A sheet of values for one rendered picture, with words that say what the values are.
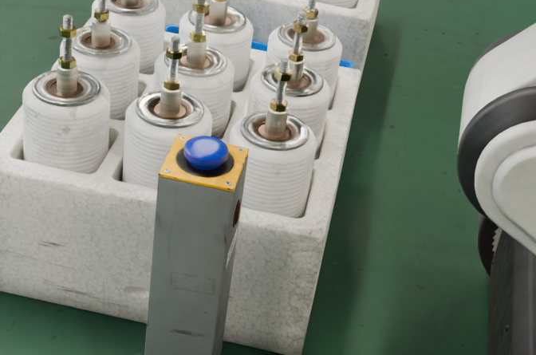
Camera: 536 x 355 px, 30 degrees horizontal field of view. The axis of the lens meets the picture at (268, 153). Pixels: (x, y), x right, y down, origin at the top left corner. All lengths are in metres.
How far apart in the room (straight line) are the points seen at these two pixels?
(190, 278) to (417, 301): 0.42
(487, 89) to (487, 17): 1.21
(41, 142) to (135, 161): 0.11
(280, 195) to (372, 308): 0.25
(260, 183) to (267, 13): 0.53
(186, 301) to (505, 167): 0.34
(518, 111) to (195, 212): 0.30
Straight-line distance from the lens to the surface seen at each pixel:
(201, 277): 0.96
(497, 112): 0.83
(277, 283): 1.11
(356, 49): 1.56
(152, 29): 1.31
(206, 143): 0.91
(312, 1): 1.27
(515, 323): 1.03
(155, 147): 1.08
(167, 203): 0.91
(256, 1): 1.56
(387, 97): 1.71
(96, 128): 1.12
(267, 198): 1.08
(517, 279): 1.08
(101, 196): 1.10
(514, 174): 0.82
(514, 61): 0.88
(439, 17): 2.03
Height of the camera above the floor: 0.83
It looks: 34 degrees down
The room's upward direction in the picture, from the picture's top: 9 degrees clockwise
